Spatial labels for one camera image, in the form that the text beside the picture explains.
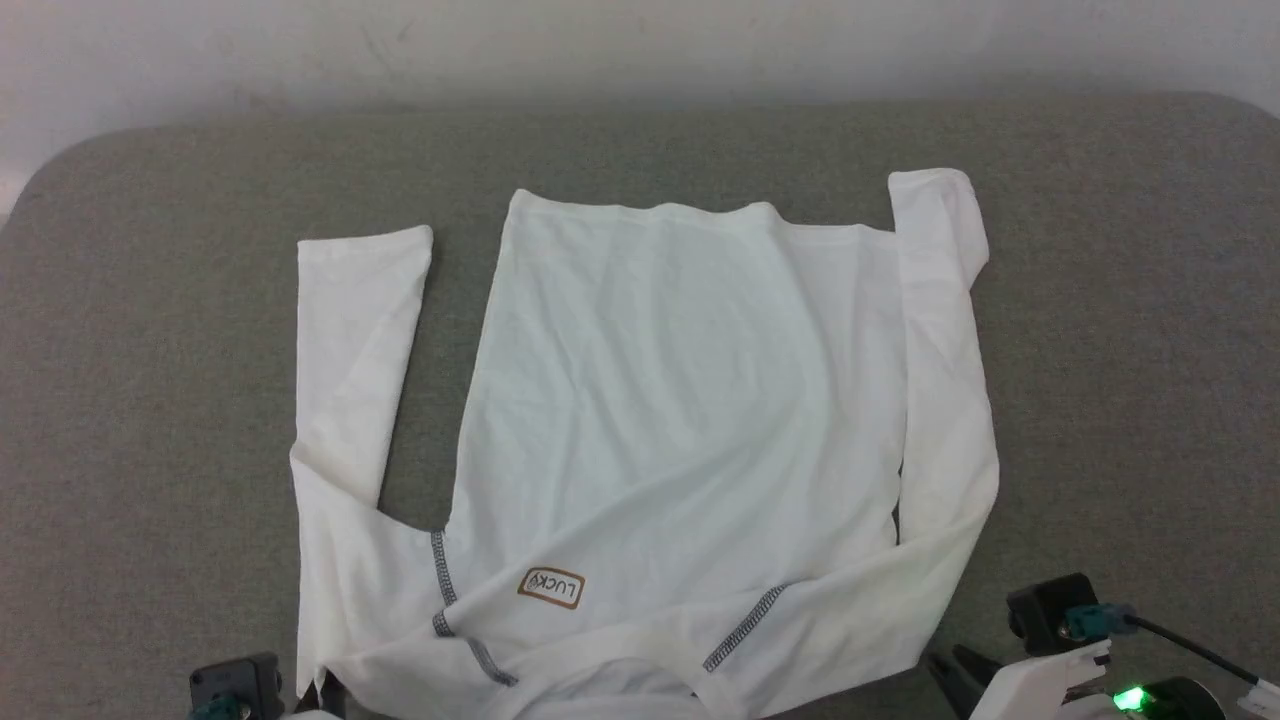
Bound white long-sleeve shirt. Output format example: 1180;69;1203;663
289;167;1002;720

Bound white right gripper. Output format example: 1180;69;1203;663
924;639;1114;720

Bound right camera cable teal plug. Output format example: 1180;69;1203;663
1062;602;1280;696

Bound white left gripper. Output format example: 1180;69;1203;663
288;670;348;720

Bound grey fabric sofa cushion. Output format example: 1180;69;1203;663
0;92;1280;720

